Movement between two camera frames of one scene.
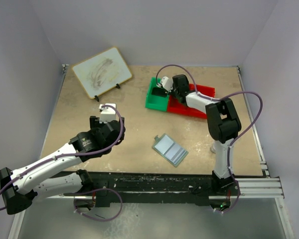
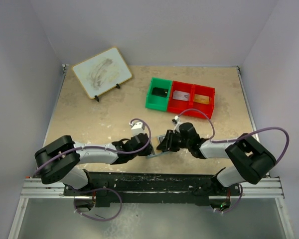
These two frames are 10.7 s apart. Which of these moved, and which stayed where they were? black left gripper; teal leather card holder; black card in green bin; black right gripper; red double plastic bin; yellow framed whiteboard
Moved: teal leather card holder; black left gripper; black right gripper
Stayed: red double plastic bin; yellow framed whiteboard; black card in green bin
